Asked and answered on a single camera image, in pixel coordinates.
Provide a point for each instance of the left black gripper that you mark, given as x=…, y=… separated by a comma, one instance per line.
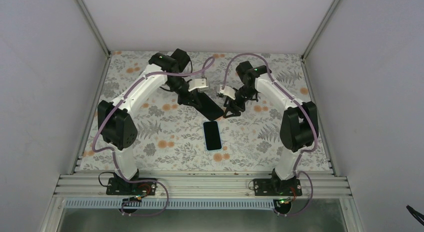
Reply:
x=192, y=96

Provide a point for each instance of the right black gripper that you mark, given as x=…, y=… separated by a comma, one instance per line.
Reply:
x=237, y=113

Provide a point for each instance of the black phone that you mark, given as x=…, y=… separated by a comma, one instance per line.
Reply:
x=208, y=108

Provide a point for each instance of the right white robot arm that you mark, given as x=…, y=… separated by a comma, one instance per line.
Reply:
x=299, y=129

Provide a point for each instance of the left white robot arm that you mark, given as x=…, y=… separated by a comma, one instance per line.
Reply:
x=117, y=131

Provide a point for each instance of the phone in light blue case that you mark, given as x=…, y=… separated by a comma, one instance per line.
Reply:
x=212, y=137

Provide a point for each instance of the floral patterned table mat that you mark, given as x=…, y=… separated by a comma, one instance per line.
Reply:
x=170, y=136

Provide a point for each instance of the black object at corner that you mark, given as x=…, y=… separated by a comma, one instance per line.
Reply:
x=416, y=214

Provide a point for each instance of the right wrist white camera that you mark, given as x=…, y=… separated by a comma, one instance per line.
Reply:
x=226, y=91

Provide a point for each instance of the wrist white camera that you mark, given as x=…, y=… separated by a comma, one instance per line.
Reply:
x=200, y=84
x=226, y=91

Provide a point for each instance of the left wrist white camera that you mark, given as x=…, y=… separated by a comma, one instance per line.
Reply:
x=200, y=84

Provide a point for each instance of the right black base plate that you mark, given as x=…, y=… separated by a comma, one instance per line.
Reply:
x=275, y=187

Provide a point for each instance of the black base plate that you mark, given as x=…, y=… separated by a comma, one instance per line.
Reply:
x=117, y=186
x=275, y=187

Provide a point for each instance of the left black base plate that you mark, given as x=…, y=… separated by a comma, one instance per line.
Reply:
x=117, y=186

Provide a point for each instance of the aluminium front rail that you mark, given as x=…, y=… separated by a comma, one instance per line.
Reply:
x=204, y=186

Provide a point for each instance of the perforated grey cable tray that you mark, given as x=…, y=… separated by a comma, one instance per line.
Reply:
x=173, y=204

